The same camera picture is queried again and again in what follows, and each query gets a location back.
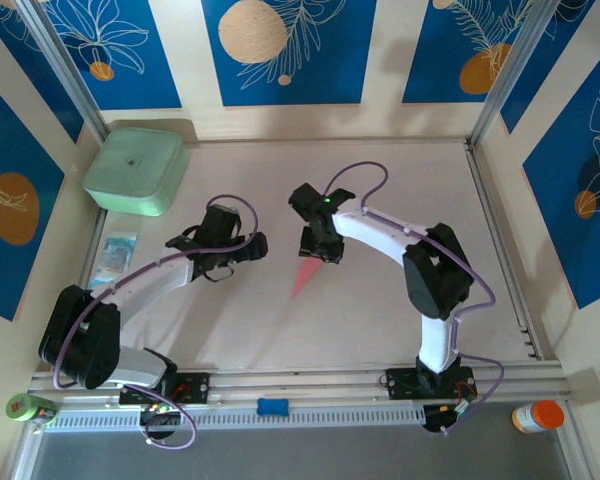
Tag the pink square paper sheet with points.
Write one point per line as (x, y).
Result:
(305, 277)

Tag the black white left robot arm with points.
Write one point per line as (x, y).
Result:
(85, 340)

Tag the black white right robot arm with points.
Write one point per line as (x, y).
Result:
(435, 280)

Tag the mint green square box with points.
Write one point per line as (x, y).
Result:
(135, 165)

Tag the grey metal sheet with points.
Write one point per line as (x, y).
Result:
(305, 455)

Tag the blue white plastic packet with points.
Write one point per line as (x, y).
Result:
(117, 250)

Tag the blue bone-shaped block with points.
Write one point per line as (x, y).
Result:
(272, 406)

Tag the small circuit board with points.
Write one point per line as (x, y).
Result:
(455, 412)
(160, 415)

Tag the green black small canister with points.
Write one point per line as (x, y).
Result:
(46, 412)

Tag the green tape roll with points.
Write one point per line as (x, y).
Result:
(17, 407)

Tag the jar with orange lid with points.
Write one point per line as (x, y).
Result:
(550, 414)

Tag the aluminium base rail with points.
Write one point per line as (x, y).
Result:
(300, 381)

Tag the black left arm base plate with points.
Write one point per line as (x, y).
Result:
(195, 387)

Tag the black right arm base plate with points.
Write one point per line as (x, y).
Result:
(400, 382)

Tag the aluminium frame post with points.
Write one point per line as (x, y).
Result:
(510, 75)
(65, 75)

